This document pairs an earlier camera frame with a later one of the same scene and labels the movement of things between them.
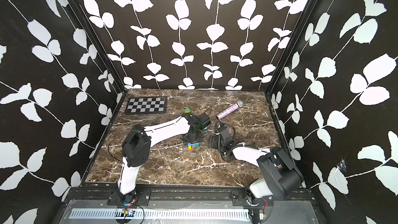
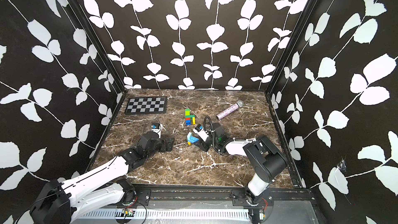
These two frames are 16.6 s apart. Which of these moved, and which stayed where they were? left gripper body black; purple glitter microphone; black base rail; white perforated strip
Moved: left gripper body black
Stayed: purple glitter microphone; white perforated strip; black base rail
